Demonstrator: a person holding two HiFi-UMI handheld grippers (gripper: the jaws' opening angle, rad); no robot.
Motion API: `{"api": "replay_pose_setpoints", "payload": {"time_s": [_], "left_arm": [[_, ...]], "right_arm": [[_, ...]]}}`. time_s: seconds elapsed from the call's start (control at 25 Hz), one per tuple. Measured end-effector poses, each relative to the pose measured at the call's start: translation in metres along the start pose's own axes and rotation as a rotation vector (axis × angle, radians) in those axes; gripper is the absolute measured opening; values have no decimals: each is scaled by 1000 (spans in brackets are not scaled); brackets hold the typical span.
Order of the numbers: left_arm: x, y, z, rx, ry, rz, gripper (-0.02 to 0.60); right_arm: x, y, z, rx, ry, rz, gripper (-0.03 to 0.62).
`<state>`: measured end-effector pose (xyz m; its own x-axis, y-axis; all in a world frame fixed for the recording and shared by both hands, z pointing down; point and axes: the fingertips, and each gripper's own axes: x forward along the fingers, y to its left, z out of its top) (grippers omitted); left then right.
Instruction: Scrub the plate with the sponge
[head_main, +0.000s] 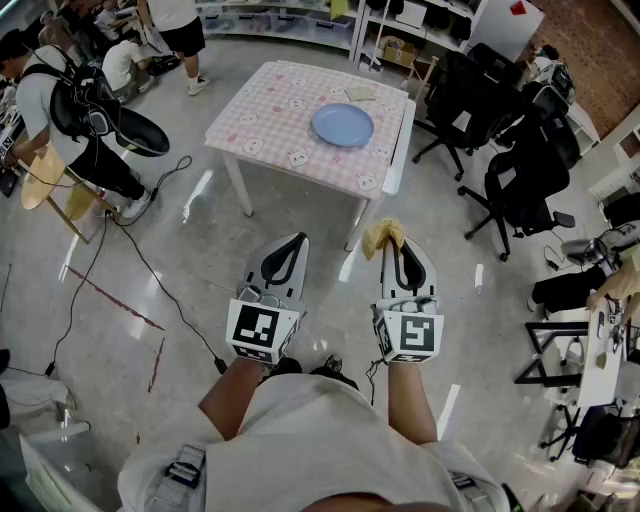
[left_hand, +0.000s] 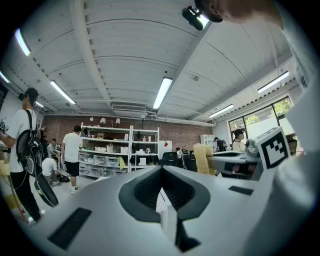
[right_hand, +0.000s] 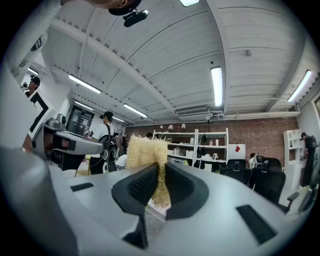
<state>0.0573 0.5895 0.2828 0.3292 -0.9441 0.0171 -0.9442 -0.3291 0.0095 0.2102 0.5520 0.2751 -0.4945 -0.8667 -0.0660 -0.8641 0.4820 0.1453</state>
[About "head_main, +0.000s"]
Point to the big blue plate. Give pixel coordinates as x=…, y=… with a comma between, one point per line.
x=342, y=125

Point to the person's left forearm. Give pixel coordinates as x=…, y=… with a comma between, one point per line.
x=225, y=400

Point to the black backpack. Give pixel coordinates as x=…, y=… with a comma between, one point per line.
x=67, y=107

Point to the green scouring pad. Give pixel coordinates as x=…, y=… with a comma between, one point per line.
x=359, y=94

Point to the white shelving unit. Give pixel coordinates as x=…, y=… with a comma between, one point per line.
x=425, y=20
x=280, y=25

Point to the black mesh office chair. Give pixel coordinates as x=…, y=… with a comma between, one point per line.
x=470, y=115
x=560, y=135
x=525, y=190

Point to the cardboard box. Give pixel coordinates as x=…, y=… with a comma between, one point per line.
x=397, y=50

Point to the white mop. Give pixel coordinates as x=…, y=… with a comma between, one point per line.
x=370, y=60

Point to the person's white shirt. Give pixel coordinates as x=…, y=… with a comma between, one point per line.
x=310, y=440

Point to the person's black shoe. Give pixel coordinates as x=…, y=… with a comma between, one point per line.
x=332, y=370
x=287, y=365

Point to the person's right forearm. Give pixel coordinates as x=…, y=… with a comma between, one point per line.
x=412, y=400

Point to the yellow sponge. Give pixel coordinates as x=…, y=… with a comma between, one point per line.
x=382, y=232

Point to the white desk with black frame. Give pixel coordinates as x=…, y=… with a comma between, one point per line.
x=605, y=380

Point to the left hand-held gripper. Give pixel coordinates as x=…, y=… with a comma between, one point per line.
x=250, y=327

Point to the person's left black shoe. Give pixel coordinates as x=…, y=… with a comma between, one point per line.
x=287, y=365

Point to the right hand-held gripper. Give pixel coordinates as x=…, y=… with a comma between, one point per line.
x=412, y=332

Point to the black round pan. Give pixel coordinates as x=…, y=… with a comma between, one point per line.
x=142, y=132

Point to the wooden chair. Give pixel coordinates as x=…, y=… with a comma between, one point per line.
x=430, y=70

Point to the white square table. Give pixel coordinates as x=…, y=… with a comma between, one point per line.
x=400, y=150

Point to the person's right black shoe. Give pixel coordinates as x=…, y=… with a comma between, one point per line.
x=332, y=370

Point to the round wooden stool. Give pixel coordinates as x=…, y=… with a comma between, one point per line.
x=37, y=185

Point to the pink checkered tablecloth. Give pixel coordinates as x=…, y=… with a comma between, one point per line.
x=270, y=120

